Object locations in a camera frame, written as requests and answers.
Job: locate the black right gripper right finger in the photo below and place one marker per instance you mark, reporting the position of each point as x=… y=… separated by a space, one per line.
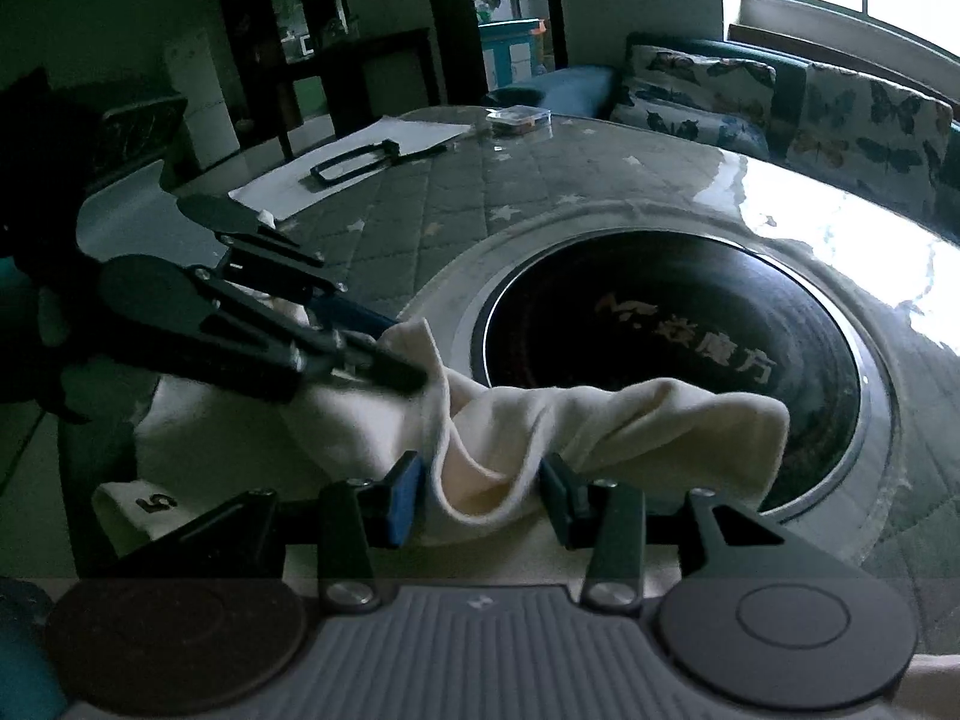
x=727 y=552

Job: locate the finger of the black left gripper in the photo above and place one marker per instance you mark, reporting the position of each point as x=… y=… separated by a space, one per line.
x=257 y=255
x=189 y=323

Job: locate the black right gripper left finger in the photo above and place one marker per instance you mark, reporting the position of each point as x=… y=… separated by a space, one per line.
x=247 y=537

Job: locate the cream white garment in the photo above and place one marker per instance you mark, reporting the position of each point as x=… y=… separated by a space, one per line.
x=482 y=446

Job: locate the white paper sheet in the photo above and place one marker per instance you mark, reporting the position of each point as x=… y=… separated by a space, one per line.
x=290 y=189

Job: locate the grey star quilted table cover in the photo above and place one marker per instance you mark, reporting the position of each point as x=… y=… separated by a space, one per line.
x=428 y=238

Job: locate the round black induction cooktop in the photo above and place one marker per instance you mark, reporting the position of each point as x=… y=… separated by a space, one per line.
x=614 y=308

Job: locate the small clear plastic box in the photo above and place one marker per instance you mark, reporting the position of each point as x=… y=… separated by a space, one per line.
x=517 y=120

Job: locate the blue stool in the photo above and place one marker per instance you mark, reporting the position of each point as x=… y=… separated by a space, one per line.
x=582 y=91

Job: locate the butterfly pattern sofa cushions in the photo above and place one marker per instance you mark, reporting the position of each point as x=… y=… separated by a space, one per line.
x=889 y=144

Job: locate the black rectangular frame tool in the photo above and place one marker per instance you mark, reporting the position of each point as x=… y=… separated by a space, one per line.
x=361 y=161

